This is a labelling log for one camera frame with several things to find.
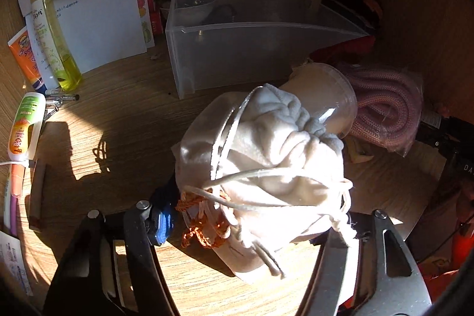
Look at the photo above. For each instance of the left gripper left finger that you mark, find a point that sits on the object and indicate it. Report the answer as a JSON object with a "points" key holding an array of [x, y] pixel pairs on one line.
{"points": [[87, 280]]}

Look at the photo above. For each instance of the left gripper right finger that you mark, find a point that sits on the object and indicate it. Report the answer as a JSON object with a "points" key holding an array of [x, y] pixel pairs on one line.
{"points": [[388, 280]]}

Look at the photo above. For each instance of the white drawstring cloth bag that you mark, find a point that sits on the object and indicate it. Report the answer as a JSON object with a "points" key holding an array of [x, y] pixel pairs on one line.
{"points": [[256, 173]]}

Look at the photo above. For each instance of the printed receipt paper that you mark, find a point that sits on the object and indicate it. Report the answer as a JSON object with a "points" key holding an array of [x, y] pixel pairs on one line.
{"points": [[12, 258]]}

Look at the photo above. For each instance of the pink purple pen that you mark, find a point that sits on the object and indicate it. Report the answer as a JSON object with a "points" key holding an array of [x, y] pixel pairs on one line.
{"points": [[13, 192]]}

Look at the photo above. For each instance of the white green lotion tube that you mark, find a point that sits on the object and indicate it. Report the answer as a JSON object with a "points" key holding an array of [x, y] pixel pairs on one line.
{"points": [[26, 128]]}

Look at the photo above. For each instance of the metal nail clippers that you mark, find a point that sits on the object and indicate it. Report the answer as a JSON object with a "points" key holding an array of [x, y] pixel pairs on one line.
{"points": [[55, 99]]}

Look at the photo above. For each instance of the yellow green spray bottle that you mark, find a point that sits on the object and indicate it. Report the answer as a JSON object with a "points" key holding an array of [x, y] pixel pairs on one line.
{"points": [[53, 45]]}

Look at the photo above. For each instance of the orange sunscreen tube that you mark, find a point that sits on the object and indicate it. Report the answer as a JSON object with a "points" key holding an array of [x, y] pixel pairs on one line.
{"points": [[21, 49]]}

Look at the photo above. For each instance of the clear plastic storage bin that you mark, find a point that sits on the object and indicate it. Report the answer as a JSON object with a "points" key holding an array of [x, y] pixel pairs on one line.
{"points": [[215, 43]]}

